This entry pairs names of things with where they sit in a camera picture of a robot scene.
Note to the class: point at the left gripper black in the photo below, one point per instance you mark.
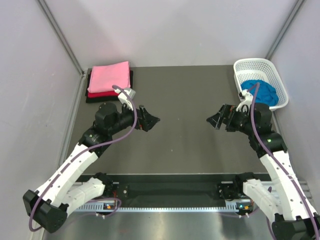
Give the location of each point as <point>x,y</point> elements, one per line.
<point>144,120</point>

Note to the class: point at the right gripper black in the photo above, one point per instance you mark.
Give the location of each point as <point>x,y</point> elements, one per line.
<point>229,112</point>

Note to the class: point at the pink t shirt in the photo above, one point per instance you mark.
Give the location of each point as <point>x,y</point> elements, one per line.
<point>103,78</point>

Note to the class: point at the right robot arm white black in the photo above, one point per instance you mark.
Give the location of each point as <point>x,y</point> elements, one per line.
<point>290,214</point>

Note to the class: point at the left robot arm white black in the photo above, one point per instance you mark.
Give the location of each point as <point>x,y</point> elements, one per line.
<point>52,203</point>

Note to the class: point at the folded black t shirt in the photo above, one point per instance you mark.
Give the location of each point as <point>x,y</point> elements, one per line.
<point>95,100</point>

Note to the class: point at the folded red t shirt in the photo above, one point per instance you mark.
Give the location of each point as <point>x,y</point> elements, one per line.
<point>105,94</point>

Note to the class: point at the blue t shirt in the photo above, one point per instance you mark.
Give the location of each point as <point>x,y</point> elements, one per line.
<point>266,93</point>

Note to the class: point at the white plastic basket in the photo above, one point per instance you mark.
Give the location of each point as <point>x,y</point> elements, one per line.
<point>260,69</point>

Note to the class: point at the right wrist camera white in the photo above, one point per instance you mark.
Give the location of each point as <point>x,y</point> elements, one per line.
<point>246,99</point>

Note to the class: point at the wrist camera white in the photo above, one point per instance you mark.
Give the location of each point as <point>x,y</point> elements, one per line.
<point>126,96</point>
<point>246,99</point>

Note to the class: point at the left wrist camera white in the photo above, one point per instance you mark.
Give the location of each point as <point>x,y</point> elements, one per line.
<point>126,96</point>

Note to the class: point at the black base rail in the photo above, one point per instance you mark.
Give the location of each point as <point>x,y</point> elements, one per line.
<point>177,190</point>

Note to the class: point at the grey slotted cable duct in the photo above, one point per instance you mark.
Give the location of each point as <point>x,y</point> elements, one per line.
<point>227,207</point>

